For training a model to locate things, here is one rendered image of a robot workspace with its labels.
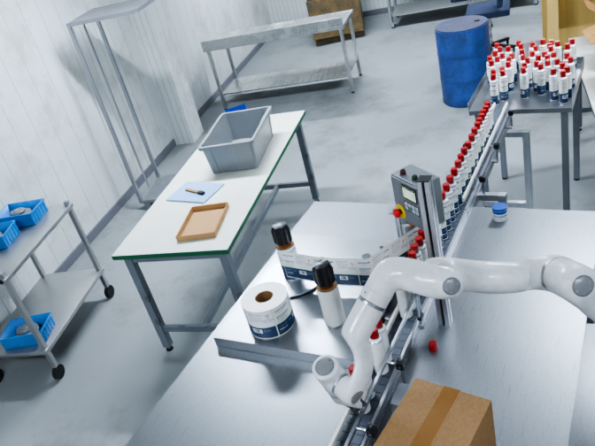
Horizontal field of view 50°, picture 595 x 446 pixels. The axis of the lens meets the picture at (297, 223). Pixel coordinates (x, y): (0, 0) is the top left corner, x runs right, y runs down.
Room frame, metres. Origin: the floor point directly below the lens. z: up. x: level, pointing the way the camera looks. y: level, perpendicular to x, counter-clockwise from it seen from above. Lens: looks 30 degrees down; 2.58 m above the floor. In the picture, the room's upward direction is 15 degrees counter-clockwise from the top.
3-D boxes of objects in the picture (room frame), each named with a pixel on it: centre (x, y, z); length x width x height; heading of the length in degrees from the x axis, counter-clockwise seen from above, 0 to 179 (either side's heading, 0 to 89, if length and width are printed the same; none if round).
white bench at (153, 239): (4.02, 0.41, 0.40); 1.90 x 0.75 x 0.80; 158
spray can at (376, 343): (1.72, -0.16, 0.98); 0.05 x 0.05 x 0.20
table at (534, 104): (3.88, -1.71, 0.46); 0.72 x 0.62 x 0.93; 146
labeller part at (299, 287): (2.45, 0.08, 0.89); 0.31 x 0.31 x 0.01
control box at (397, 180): (2.02, -0.45, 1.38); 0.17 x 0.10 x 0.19; 21
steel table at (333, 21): (7.61, -0.38, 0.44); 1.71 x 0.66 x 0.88; 68
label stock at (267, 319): (2.17, 0.22, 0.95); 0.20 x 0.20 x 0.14
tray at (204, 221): (3.36, 0.54, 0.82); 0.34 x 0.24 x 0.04; 164
